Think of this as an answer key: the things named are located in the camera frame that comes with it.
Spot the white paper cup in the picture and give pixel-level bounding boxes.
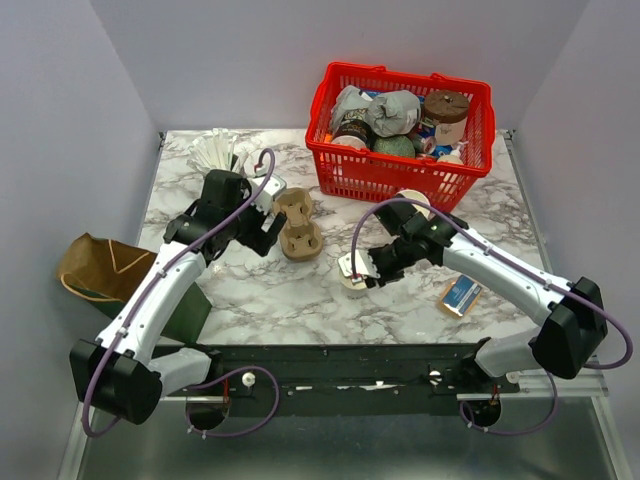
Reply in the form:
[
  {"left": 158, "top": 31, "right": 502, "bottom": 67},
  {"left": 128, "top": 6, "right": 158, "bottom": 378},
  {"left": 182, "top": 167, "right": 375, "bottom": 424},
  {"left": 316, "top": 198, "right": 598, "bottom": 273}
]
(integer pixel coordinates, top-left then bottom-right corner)
[{"left": 339, "top": 273, "right": 369, "bottom": 299}]

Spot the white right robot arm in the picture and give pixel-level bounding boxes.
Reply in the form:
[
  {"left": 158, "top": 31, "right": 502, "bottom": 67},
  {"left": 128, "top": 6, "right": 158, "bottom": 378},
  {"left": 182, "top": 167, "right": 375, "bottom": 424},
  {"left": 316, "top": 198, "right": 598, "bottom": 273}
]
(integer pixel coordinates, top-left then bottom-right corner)
[{"left": 367, "top": 196, "right": 607, "bottom": 392}]

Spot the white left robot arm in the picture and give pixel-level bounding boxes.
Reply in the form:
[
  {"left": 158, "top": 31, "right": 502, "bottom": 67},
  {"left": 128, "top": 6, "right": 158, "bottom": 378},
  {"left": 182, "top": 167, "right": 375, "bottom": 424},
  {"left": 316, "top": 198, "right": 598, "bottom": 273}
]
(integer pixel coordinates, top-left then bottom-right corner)
[{"left": 70, "top": 170, "right": 286, "bottom": 425}]

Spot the brown cardboard cup carrier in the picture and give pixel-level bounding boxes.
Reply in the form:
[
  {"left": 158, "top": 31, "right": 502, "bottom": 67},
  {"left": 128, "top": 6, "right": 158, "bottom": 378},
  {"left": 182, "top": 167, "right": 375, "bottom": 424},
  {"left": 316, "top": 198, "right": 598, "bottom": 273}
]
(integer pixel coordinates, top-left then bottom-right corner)
[{"left": 272, "top": 188, "right": 324, "bottom": 262}]

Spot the stack of paper cups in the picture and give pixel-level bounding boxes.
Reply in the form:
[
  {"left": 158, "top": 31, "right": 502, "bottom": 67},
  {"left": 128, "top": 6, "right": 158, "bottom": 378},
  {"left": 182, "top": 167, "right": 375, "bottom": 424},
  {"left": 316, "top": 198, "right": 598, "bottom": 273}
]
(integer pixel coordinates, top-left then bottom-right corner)
[{"left": 396, "top": 189, "right": 433, "bottom": 220}]

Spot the blue orange card box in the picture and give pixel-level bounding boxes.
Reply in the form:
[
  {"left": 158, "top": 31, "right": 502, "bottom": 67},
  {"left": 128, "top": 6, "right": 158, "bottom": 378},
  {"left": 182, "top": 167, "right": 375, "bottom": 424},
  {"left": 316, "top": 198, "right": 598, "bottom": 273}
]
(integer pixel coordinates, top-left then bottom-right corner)
[{"left": 438, "top": 274, "right": 483, "bottom": 318}]

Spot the red plastic shopping basket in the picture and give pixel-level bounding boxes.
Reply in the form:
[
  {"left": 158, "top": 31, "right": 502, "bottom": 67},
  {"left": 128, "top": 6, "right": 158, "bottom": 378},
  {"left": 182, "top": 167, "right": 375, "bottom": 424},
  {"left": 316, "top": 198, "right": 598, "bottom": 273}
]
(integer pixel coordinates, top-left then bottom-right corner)
[{"left": 305, "top": 62, "right": 496, "bottom": 212}]

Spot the green netted melon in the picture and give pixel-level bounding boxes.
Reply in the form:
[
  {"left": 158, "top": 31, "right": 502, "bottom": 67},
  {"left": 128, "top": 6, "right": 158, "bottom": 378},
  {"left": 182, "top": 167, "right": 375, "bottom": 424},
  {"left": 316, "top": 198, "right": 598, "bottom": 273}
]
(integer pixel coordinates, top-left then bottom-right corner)
[{"left": 373, "top": 135, "right": 416, "bottom": 158}]

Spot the cream pump lotion bottle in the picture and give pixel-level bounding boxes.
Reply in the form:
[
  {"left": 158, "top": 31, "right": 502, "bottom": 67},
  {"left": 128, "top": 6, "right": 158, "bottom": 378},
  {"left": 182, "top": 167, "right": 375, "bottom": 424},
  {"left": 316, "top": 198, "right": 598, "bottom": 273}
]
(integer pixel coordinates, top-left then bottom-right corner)
[{"left": 435, "top": 142, "right": 467, "bottom": 165}]

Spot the red blue drink can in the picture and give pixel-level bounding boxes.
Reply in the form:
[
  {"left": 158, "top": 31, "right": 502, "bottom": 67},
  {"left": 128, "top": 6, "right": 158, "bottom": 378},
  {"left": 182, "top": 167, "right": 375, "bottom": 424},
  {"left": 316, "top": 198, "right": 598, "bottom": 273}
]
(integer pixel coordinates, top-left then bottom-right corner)
[{"left": 420, "top": 136, "right": 437, "bottom": 155}]

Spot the black labelled tub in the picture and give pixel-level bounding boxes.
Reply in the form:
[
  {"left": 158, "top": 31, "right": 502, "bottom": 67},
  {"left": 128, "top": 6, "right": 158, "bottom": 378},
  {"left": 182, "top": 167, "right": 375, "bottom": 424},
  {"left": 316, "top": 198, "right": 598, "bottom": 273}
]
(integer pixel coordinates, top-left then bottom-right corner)
[{"left": 331, "top": 108, "right": 375, "bottom": 150}]

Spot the grey plastic mailer bag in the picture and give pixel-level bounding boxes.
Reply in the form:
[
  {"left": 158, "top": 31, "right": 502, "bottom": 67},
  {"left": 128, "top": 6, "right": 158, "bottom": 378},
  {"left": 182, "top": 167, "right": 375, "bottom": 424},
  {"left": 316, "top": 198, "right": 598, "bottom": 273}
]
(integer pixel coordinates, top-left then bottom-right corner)
[{"left": 329, "top": 85, "right": 422, "bottom": 137}]

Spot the brown green paper bag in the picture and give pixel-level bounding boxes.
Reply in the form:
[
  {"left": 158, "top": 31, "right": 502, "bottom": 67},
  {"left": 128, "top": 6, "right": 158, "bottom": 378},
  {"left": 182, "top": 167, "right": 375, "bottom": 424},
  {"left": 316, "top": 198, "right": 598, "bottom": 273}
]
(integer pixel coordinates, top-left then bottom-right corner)
[{"left": 56, "top": 233, "right": 211, "bottom": 343}]

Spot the brown lidded round box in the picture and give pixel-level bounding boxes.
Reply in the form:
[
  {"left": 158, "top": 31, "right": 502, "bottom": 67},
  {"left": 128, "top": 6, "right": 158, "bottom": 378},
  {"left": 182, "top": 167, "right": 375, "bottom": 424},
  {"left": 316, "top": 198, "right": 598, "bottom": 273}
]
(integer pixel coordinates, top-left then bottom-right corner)
[{"left": 423, "top": 90, "right": 470, "bottom": 145}]

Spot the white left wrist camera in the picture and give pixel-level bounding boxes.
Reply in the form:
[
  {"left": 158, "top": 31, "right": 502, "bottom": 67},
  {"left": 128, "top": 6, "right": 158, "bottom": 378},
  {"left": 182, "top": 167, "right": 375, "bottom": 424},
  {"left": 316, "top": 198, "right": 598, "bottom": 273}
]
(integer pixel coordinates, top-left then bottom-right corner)
[{"left": 249, "top": 174, "right": 287, "bottom": 216}]

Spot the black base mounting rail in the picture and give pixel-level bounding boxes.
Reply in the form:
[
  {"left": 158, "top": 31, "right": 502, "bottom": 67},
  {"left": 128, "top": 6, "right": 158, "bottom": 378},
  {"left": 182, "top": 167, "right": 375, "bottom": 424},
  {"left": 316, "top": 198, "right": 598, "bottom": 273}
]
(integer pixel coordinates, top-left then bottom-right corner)
[{"left": 177, "top": 343, "right": 520, "bottom": 418}]

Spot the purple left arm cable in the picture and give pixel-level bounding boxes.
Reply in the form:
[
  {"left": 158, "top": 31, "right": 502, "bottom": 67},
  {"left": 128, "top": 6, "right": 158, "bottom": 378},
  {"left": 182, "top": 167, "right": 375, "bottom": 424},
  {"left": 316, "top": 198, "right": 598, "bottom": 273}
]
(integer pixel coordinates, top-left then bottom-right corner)
[{"left": 81, "top": 148, "right": 281, "bottom": 440}]

